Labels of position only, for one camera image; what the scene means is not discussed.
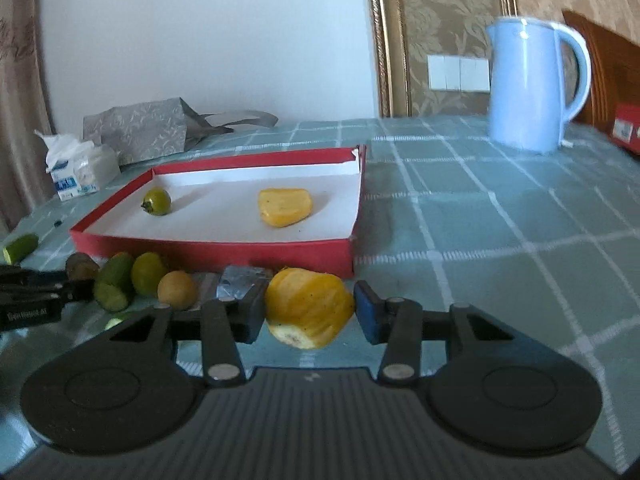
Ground grey patterned gift bag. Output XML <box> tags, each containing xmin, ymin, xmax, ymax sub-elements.
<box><xmin>81</xmin><ymin>98</ymin><xmax>278</xmax><ymax>166</ymax></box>

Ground small cucumber end piece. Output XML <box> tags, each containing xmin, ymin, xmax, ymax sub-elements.
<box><xmin>104</xmin><ymin>312</ymin><xmax>131</xmax><ymax>330</ymax></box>

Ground tissue pack with cat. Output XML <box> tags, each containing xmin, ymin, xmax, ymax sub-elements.
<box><xmin>34</xmin><ymin>130</ymin><xmax>120</xmax><ymax>202</ymax></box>

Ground light blue electric kettle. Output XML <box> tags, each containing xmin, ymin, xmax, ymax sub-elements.
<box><xmin>487</xmin><ymin>16</ymin><xmax>592</xmax><ymax>154</ymax></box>

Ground beige curtain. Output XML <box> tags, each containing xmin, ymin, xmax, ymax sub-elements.
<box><xmin>1</xmin><ymin>0</ymin><xmax>53</xmax><ymax>233</ymax></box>

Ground gold picture frame moulding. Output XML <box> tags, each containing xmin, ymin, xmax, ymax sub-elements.
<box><xmin>369</xmin><ymin>0</ymin><xmax>412</xmax><ymax>117</ymax></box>

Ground green tomato with calyx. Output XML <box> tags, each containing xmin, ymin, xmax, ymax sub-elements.
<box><xmin>141</xmin><ymin>188</ymin><xmax>171</xmax><ymax>216</ymax></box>

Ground large cucumber piece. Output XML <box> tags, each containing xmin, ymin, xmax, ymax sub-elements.
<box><xmin>93</xmin><ymin>252</ymin><xmax>134</xmax><ymax>312</ymax></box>

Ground red shallow cardboard box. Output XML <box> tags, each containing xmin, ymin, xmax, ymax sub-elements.
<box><xmin>70</xmin><ymin>145</ymin><xmax>367</xmax><ymax>278</ymax></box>

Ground wooden headboard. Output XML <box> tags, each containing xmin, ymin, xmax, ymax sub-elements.
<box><xmin>562</xmin><ymin>10</ymin><xmax>640</xmax><ymax>133</ymax></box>

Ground cucumber piece far left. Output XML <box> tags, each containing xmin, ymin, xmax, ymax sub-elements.
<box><xmin>2</xmin><ymin>233</ymin><xmax>39</xmax><ymax>266</ymax></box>

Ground red box at edge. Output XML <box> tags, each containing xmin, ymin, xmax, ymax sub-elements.
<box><xmin>611</xmin><ymin>103</ymin><xmax>640</xmax><ymax>155</ymax></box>

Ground yellow jackfruit piece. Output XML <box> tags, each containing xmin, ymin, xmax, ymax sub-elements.
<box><xmin>258</xmin><ymin>188</ymin><xmax>314</xmax><ymax>228</ymax></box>
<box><xmin>264</xmin><ymin>268</ymin><xmax>355</xmax><ymax>350</ymax></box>

